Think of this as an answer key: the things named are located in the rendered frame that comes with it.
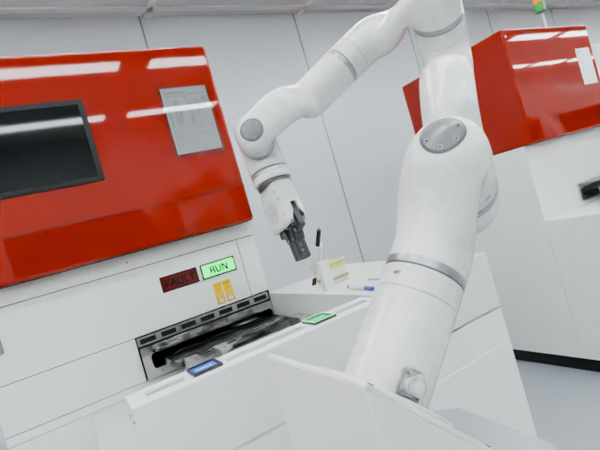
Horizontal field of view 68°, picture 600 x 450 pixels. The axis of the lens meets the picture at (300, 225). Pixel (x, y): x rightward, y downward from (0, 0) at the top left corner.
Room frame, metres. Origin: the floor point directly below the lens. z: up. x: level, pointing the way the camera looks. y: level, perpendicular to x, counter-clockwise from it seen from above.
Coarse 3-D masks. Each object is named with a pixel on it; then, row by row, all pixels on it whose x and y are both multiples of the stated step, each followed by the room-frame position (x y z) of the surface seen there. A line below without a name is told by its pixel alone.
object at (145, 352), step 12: (240, 312) 1.47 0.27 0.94; (252, 312) 1.48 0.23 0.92; (204, 324) 1.41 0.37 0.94; (216, 324) 1.42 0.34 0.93; (276, 324) 1.52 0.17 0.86; (180, 336) 1.37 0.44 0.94; (192, 336) 1.38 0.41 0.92; (252, 336) 1.47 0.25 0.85; (144, 348) 1.31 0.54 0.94; (156, 348) 1.33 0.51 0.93; (144, 360) 1.31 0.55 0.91; (156, 372) 1.32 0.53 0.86
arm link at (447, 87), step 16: (464, 16) 0.89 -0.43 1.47; (448, 32) 0.88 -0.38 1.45; (464, 32) 0.91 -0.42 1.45; (432, 48) 0.92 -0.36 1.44; (448, 48) 0.91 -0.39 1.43; (464, 48) 0.92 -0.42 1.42; (432, 64) 0.83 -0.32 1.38; (448, 64) 0.81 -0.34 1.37; (464, 64) 0.81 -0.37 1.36; (432, 80) 0.81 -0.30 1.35; (448, 80) 0.79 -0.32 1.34; (464, 80) 0.79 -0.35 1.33; (432, 96) 0.79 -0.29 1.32; (448, 96) 0.78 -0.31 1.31; (464, 96) 0.77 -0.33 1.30; (432, 112) 0.79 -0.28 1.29; (448, 112) 0.77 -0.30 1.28; (464, 112) 0.77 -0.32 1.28; (496, 192) 0.71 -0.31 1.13; (496, 208) 0.73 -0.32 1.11; (480, 224) 0.73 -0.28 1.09
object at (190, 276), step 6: (192, 270) 1.42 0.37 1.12; (174, 276) 1.39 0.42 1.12; (180, 276) 1.40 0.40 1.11; (186, 276) 1.41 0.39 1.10; (192, 276) 1.42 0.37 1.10; (162, 282) 1.37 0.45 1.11; (168, 282) 1.38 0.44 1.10; (174, 282) 1.39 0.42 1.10; (180, 282) 1.40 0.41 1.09; (186, 282) 1.40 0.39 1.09; (168, 288) 1.38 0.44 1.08
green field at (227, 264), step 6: (228, 258) 1.48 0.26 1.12; (210, 264) 1.45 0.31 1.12; (216, 264) 1.46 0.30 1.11; (222, 264) 1.47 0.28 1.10; (228, 264) 1.48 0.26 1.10; (234, 264) 1.49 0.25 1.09; (204, 270) 1.44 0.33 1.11; (210, 270) 1.45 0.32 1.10; (216, 270) 1.46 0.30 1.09; (222, 270) 1.47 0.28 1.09; (228, 270) 1.47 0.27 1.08; (204, 276) 1.44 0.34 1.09; (210, 276) 1.44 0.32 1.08
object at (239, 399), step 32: (352, 320) 0.94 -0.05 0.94; (256, 352) 0.84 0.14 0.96; (288, 352) 0.86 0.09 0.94; (320, 352) 0.89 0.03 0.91; (160, 384) 0.81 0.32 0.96; (192, 384) 0.77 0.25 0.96; (224, 384) 0.80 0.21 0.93; (256, 384) 0.82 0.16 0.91; (160, 416) 0.74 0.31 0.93; (192, 416) 0.76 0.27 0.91; (224, 416) 0.79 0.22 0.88; (256, 416) 0.82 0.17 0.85; (160, 448) 0.73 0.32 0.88; (192, 448) 0.76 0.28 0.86; (224, 448) 0.78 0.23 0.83
